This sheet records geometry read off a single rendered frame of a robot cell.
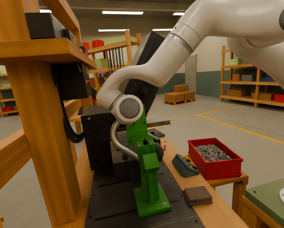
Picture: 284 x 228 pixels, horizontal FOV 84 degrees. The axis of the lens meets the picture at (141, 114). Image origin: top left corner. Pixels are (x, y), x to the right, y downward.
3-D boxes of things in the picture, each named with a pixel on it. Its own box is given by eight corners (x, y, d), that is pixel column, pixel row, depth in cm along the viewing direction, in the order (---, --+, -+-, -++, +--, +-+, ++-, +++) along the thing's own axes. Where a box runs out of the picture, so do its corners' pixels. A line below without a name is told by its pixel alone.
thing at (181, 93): (184, 99, 793) (183, 84, 775) (195, 101, 723) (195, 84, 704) (164, 103, 744) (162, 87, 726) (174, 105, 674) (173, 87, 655)
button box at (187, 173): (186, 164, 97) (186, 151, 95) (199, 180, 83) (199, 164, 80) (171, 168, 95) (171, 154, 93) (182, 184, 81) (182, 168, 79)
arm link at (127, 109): (107, 113, 58) (127, 128, 58) (106, 108, 45) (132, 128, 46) (122, 96, 59) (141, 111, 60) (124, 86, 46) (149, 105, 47)
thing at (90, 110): (118, 144, 126) (113, 103, 117) (121, 165, 97) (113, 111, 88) (95, 149, 123) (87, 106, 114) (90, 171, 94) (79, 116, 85)
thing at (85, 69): (93, 93, 86) (88, 65, 82) (88, 97, 69) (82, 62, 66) (69, 96, 84) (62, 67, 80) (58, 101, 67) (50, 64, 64)
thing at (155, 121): (162, 118, 117) (162, 114, 116) (170, 124, 101) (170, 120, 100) (109, 125, 110) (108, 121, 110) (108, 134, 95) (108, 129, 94)
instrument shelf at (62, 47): (97, 69, 128) (96, 64, 127) (70, 53, 42) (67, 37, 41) (64, 72, 123) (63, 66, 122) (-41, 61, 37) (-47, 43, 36)
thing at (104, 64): (137, 138, 362) (125, 23, 304) (74, 128, 482) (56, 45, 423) (149, 130, 407) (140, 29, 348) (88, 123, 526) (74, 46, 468)
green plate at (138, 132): (146, 139, 94) (141, 105, 94) (149, 141, 86) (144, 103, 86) (127, 142, 92) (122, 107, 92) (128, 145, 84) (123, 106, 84)
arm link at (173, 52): (150, 11, 42) (88, 100, 49) (195, 50, 43) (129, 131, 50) (150, 23, 51) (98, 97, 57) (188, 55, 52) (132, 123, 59)
